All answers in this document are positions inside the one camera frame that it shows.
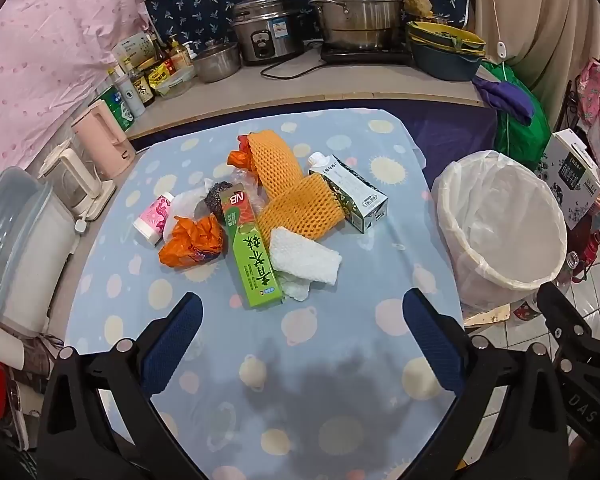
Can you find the white bin with plastic liner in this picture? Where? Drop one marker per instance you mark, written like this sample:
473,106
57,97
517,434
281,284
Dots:
505,220

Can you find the wooden stool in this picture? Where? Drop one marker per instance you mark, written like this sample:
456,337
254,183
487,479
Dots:
485,316

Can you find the navy patterned cloth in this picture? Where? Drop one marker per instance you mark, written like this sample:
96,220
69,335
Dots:
205,5

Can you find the open clear water bottle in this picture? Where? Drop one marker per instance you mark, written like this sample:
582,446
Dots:
571,262

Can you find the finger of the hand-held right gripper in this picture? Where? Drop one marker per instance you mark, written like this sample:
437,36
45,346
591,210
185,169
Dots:
555,305

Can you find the small orange plastic bag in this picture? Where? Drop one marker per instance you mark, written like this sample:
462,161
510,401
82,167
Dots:
239,158

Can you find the white plastic bag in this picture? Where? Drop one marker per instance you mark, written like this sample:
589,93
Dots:
185,202

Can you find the purple cloth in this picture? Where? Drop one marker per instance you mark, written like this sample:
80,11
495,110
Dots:
505,95

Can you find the black induction cooker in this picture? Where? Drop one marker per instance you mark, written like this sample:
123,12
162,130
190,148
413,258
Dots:
365,57

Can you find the yellow orange toy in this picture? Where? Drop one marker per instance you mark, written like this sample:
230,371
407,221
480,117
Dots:
275,160

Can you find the steel bowl with lid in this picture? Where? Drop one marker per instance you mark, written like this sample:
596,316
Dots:
215,62

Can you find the white blender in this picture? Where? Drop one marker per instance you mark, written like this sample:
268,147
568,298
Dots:
75,175

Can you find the white green milk carton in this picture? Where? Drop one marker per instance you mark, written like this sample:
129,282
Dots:
352,192

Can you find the beige curtain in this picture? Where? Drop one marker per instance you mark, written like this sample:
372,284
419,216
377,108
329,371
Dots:
530,20

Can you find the clear plastic wrapper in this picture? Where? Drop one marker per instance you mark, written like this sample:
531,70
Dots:
242,180

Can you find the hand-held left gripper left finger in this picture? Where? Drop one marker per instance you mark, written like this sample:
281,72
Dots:
172,340

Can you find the pink white paper cup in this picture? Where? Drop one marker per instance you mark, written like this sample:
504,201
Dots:
152,216

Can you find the pink kettle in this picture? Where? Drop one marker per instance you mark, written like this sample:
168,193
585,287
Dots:
100,135

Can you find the dark sauce bottle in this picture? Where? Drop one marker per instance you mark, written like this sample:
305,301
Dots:
142,90

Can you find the dark scouring ball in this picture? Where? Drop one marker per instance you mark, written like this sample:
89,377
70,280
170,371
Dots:
214,199

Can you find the oil bottle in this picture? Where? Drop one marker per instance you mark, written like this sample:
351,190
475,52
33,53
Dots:
180,55

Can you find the green toothpaste box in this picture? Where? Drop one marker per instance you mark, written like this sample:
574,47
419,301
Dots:
250,265

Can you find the blue spotted tablecloth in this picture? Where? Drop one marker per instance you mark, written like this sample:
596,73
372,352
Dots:
330,360

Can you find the white bottle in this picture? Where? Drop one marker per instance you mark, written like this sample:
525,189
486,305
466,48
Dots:
130,95

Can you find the white container grey lid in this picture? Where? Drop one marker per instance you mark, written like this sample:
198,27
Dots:
25,240

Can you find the green plastic bag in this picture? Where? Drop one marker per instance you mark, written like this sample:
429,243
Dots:
520,140

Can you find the brown sponge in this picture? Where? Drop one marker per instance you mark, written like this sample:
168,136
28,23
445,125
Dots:
417,4

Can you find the white tumbler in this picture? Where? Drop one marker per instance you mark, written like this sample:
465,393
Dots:
2,345

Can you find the yellow seasoning packet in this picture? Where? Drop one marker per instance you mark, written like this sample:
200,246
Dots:
158,79

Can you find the printed orange plastic bag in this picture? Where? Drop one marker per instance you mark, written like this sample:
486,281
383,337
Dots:
190,242

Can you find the white green box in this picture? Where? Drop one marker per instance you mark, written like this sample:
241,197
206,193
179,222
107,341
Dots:
130,50

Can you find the pink dotted curtain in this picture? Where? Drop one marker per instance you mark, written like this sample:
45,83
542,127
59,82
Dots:
45,35

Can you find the dark purple table skirt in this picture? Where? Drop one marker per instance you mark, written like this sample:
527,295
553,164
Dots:
445,130

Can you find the steel rice cooker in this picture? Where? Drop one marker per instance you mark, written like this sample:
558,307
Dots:
265,30

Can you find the short orange foam net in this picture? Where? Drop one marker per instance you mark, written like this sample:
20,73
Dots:
300,207

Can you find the white milk gift box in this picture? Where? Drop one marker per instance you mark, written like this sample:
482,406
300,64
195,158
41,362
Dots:
567,180

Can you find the steel steamer pot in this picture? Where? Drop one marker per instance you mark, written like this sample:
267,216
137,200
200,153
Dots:
355,10

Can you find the red thermos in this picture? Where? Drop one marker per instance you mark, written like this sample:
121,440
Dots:
591,255

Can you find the white paper towel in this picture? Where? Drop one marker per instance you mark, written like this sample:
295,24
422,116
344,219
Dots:
305,260

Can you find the blue basin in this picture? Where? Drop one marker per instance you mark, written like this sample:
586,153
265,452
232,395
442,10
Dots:
445,65

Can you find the clear plastic food container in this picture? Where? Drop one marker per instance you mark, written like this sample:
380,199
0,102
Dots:
177,87

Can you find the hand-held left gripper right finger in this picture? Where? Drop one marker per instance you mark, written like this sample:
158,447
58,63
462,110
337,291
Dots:
432,340

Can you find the yellow rimmed dish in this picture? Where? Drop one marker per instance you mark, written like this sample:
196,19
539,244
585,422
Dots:
450,35

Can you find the green white packet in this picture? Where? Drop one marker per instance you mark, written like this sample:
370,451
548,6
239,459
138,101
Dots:
115,110

